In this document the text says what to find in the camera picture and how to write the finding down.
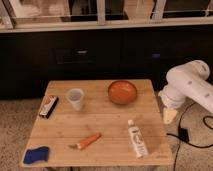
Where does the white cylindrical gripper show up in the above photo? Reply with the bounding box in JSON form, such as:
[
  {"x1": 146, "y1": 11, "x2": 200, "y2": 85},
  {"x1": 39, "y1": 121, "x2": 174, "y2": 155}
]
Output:
[{"x1": 158, "y1": 91, "x2": 183, "y2": 124}]

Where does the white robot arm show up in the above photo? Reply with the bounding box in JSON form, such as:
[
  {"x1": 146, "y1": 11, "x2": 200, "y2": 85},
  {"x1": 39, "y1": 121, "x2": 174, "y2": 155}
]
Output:
[{"x1": 158, "y1": 60, "x2": 213, "y2": 124}]

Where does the white ceramic cup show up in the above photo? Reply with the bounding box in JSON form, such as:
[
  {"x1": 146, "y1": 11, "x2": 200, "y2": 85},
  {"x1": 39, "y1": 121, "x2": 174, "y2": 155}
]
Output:
[{"x1": 66, "y1": 88, "x2": 85, "y2": 111}]

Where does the white squeeze bottle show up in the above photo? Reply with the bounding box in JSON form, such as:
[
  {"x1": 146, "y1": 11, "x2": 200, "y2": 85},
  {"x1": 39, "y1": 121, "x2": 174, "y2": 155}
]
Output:
[{"x1": 128, "y1": 120, "x2": 148, "y2": 158}]

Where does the orange bowl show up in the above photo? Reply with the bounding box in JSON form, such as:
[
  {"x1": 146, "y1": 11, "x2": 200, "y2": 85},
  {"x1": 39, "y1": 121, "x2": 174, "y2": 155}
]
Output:
[{"x1": 108, "y1": 80, "x2": 137, "y2": 105}]

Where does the blue sponge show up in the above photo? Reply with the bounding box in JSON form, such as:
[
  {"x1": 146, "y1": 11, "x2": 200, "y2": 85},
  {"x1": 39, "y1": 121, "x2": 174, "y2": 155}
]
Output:
[{"x1": 23, "y1": 146, "x2": 49, "y2": 164}]

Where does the dark cabinet with drawers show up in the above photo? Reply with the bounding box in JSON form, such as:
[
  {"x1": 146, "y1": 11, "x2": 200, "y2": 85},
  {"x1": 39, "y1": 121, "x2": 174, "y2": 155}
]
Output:
[{"x1": 0, "y1": 25, "x2": 213, "y2": 99}]

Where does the black power cable with adapter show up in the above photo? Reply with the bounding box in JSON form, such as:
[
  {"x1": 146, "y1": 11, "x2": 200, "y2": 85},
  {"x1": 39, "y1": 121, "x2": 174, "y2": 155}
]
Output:
[{"x1": 166, "y1": 101, "x2": 213, "y2": 171}]

